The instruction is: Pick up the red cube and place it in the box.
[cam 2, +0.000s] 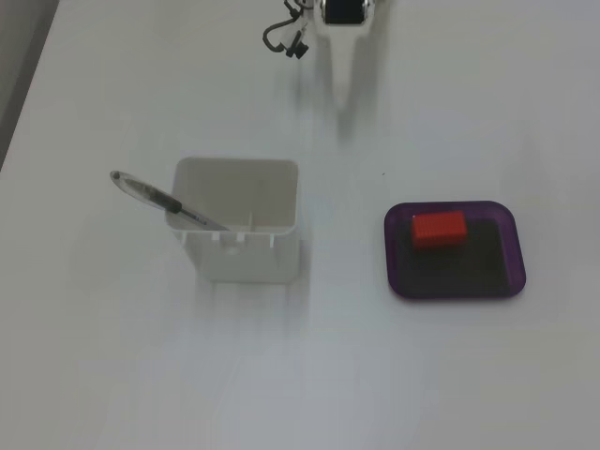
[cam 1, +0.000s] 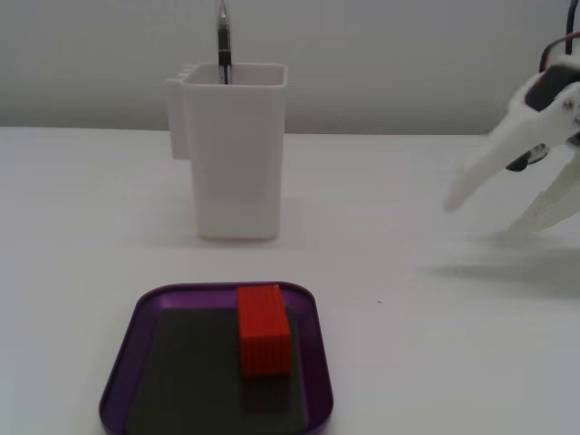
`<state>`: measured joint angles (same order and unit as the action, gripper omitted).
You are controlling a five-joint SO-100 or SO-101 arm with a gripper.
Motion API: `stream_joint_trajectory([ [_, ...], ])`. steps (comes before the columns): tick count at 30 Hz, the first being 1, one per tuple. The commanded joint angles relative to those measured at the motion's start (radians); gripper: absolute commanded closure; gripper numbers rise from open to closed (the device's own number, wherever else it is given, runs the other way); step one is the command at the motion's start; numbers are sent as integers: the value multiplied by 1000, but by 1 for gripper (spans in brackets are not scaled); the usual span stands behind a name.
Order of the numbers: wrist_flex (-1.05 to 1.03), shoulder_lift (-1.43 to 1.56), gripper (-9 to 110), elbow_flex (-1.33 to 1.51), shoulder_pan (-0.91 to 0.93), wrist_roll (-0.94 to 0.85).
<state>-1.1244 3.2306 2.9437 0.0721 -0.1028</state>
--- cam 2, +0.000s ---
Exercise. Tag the white fixed gripper finger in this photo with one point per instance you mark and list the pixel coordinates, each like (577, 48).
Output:
(344, 61)

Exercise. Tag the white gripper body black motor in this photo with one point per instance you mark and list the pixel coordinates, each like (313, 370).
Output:
(340, 13)

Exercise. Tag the red cube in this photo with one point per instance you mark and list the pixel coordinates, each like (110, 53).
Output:
(438, 230)

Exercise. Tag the white plastic box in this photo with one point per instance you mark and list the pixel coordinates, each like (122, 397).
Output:
(244, 255)

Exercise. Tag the purple square tray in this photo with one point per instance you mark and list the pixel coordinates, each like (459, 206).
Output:
(454, 262)

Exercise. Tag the black ballpoint pen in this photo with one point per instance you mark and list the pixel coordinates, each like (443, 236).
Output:
(154, 194)

